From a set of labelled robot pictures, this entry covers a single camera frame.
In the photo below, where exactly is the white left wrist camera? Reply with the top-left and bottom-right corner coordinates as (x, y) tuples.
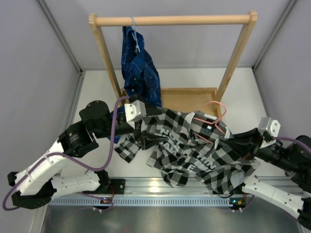
(124, 100), (147, 129)

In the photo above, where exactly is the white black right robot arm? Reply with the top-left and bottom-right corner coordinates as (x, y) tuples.
(227, 129), (311, 230)

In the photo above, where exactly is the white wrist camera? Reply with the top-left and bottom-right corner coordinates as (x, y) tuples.
(124, 100), (147, 129)
(258, 117), (281, 142)

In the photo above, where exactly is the light blue hanger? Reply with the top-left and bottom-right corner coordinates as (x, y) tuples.
(130, 16), (140, 54)

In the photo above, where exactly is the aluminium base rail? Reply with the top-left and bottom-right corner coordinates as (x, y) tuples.
(50, 178), (249, 209)

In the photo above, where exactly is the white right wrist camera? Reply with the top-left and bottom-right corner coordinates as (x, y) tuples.
(258, 117), (281, 142)

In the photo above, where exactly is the wooden clothes rack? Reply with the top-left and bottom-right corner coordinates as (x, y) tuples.
(88, 10), (259, 117)

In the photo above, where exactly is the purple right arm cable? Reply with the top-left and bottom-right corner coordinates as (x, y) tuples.
(272, 136), (311, 156)

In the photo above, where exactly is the blue plaid shirt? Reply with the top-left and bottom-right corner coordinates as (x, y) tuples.
(106, 25), (163, 144)

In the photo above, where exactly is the black white checkered shirt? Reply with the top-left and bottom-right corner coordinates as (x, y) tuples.
(114, 106), (261, 195)

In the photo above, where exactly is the pink wire hanger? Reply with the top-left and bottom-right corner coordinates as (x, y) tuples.
(193, 100), (227, 135)

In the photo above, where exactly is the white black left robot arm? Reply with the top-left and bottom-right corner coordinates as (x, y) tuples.
(2, 97), (161, 211)

